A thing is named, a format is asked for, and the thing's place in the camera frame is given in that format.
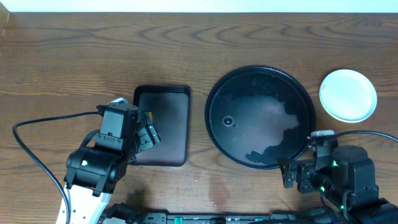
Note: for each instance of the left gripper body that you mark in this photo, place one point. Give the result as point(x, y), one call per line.
point(149, 133)

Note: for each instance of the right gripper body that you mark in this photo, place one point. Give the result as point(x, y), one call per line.
point(306, 167)

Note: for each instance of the light blue plate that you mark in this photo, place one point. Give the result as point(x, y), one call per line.
point(348, 96)

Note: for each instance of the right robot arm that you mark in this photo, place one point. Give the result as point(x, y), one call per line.
point(346, 177)

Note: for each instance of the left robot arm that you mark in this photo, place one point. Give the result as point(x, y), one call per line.
point(101, 160)

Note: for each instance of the black rectangular water tray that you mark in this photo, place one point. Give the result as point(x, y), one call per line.
point(169, 107)

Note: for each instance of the black round tray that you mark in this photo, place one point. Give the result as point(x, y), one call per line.
point(257, 114)

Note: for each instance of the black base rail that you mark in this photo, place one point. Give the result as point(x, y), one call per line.
point(124, 214)

